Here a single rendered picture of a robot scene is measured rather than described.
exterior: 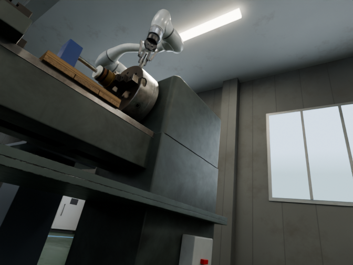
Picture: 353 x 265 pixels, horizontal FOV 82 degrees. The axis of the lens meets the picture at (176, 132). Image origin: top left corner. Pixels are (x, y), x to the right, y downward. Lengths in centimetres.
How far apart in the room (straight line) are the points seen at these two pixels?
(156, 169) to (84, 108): 39
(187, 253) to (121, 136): 60
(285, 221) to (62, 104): 310
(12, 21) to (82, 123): 33
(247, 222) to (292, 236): 59
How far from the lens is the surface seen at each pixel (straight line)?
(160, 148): 96
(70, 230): 550
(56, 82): 79
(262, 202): 345
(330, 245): 335
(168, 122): 103
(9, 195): 147
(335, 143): 362
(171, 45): 151
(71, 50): 103
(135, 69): 117
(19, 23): 76
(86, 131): 80
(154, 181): 92
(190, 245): 107
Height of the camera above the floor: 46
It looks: 25 degrees up
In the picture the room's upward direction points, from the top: 10 degrees clockwise
